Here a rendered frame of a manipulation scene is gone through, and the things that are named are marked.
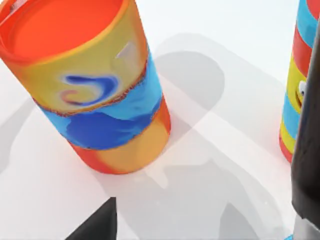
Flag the orange yellow and blue can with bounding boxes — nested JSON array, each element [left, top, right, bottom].
[[0, 0, 172, 175]]

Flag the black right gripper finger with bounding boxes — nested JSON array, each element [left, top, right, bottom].
[[64, 196, 118, 240]]

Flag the black and grey bottle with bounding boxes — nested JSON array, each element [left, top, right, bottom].
[[284, 23, 320, 240]]

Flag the red blue yellow striped can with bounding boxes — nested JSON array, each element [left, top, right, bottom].
[[278, 0, 320, 164]]

